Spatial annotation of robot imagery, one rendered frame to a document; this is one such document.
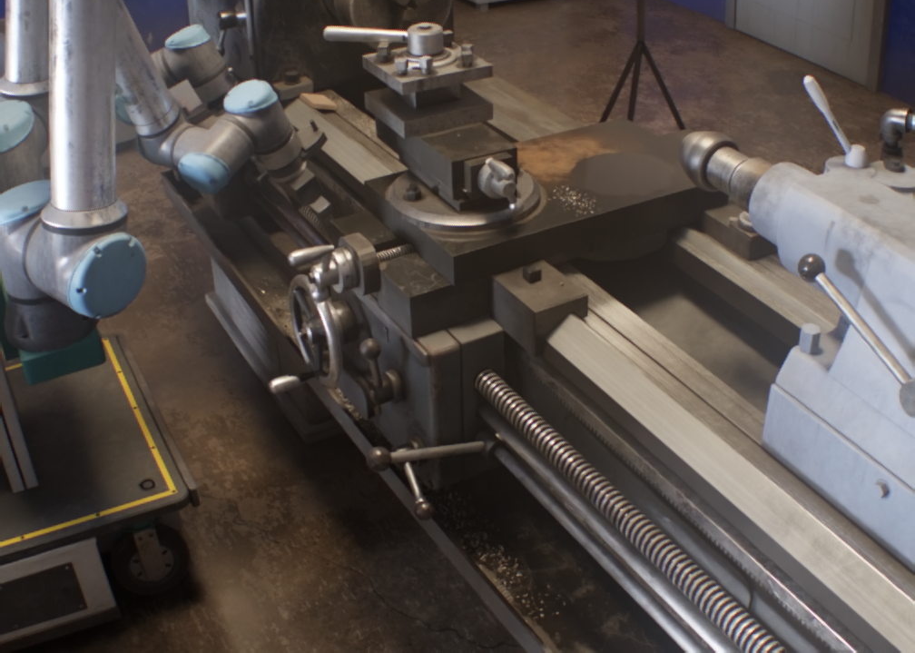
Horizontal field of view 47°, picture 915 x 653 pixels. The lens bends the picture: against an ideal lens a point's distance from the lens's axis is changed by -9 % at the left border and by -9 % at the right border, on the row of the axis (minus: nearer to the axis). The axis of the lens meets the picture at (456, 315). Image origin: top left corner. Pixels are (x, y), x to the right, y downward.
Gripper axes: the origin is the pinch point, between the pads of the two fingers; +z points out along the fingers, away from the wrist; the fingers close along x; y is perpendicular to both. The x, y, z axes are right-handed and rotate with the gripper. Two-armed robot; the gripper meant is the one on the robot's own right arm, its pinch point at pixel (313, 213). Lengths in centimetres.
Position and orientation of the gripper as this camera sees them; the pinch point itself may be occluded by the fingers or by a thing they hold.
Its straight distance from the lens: 224.4
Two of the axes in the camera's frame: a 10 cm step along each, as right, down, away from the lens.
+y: -7.5, 6.3, -2.1
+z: 2.8, 5.9, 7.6
